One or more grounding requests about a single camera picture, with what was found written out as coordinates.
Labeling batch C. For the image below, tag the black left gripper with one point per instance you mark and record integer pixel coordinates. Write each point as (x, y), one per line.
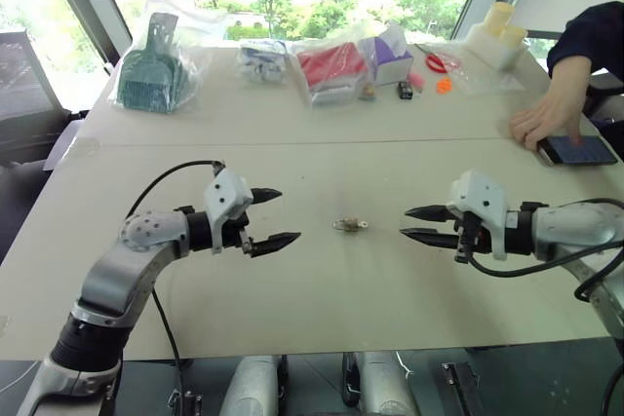
(235, 233)

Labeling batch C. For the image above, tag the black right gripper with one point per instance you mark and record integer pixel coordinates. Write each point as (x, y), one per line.
(472, 236)

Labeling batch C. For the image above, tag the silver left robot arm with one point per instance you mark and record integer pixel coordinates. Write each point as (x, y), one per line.
(112, 270)

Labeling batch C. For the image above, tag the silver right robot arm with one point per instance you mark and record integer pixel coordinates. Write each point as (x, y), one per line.
(570, 226)

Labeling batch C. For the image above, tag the person's bare hand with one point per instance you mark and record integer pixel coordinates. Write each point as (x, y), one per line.
(551, 116)

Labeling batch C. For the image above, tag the small black device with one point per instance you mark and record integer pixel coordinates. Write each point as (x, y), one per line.
(405, 90)

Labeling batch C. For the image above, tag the pink small object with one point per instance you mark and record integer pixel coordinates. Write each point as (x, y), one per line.
(416, 80)

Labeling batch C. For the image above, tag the small brass object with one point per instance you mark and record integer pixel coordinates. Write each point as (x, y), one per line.
(369, 92)

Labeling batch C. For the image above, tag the flat clear plastic bag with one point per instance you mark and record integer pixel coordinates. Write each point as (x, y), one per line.
(468, 75)

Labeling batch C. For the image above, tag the bag of blue-white items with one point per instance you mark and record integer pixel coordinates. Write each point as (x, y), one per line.
(261, 63)

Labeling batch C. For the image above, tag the bagged red and white pack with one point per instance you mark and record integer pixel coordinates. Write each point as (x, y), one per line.
(331, 70)

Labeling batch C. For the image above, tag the silver rounded robot leg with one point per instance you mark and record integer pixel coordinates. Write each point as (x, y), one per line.
(253, 387)
(387, 387)

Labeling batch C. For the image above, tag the black smartphone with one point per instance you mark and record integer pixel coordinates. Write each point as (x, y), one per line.
(580, 149)

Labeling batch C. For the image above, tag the green tool in plastic bag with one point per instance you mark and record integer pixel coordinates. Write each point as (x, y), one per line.
(195, 70)

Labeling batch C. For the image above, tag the purple tissue box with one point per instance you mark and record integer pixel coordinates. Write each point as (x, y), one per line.
(390, 58)

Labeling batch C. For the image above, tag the green plastic dustpan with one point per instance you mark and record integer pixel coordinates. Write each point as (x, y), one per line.
(148, 75)

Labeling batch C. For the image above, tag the white holder with cream cups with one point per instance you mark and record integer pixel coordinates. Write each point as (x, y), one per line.
(499, 36)

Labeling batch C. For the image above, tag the dark chair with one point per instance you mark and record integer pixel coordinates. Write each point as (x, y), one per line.
(607, 99)

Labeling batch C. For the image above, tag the person's arm, navy sleeve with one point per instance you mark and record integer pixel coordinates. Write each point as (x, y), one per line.
(592, 31)

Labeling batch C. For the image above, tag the black mesh chair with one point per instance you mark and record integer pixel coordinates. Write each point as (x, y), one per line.
(24, 94)

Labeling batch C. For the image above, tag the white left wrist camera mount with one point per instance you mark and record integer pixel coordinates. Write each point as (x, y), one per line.
(226, 192)

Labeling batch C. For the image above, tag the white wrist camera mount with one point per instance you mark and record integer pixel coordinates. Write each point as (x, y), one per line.
(226, 192)
(480, 192)

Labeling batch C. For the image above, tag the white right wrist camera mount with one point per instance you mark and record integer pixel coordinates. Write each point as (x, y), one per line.
(480, 192)

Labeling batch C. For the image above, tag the black metal bracket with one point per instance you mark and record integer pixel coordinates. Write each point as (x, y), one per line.
(463, 389)

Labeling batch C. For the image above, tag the dark window frame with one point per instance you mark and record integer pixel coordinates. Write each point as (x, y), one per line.
(100, 21)

